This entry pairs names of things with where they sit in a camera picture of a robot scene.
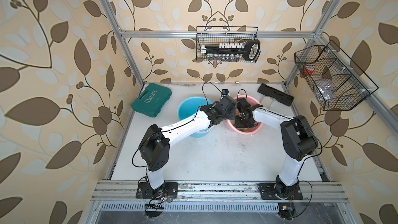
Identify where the black wire basket right wall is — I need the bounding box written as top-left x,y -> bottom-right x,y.
294,40 -> 379,111

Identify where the black wire basket back wall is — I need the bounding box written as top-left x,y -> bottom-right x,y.
195,26 -> 261,63

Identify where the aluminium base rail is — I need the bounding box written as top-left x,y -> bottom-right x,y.
91,180 -> 348,213

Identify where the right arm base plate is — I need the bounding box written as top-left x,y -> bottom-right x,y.
257,183 -> 304,200

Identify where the beige cleaning cloth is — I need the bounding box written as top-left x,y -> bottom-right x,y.
235,122 -> 259,132

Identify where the green tool case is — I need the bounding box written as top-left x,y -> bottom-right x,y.
131,83 -> 172,118

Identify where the blue plastic bucket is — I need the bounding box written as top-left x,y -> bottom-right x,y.
177,96 -> 212,139

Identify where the pink plastic bucket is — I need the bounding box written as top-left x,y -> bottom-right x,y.
226,95 -> 263,135

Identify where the black socket set holder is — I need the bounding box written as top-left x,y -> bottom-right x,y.
199,40 -> 261,62

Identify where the clear bag with white part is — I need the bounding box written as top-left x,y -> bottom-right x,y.
259,95 -> 274,109

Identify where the clear plastic bag in basket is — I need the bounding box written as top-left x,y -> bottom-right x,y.
315,78 -> 335,103

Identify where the black plastic tray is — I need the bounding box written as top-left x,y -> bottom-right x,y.
258,84 -> 294,106

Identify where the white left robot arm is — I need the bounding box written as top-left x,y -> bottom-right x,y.
137,94 -> 237,191

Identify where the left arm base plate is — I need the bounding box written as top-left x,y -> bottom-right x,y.
136,181 -> 178,199

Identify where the black wire basket wall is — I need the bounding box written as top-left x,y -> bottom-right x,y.
294,40 -> 379,111
195,26 -> 261,63

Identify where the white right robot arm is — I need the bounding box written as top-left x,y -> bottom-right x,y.
235,97 -> 319,200

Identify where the red tape roll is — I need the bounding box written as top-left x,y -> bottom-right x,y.
303,65 -> 315,75

